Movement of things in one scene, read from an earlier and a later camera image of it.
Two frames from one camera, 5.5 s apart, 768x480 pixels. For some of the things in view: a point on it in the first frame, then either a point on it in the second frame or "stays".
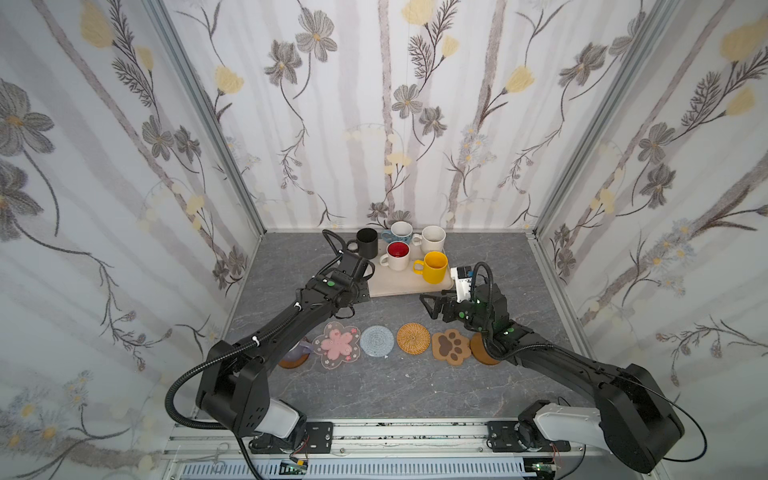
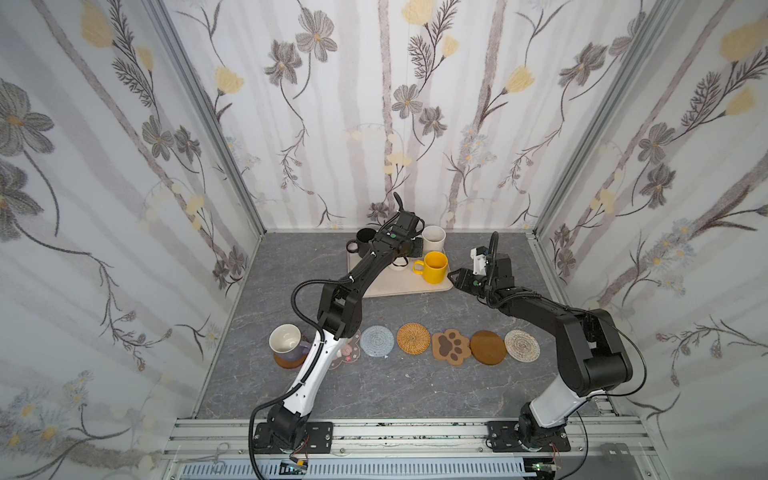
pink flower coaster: (338, 345) stays
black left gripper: (357, 267) -> (365, 241)
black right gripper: (448, 303) -> (466, 279)
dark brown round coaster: (291, 364) stays
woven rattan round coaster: (413, 338) stays
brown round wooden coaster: (480, 351) stays
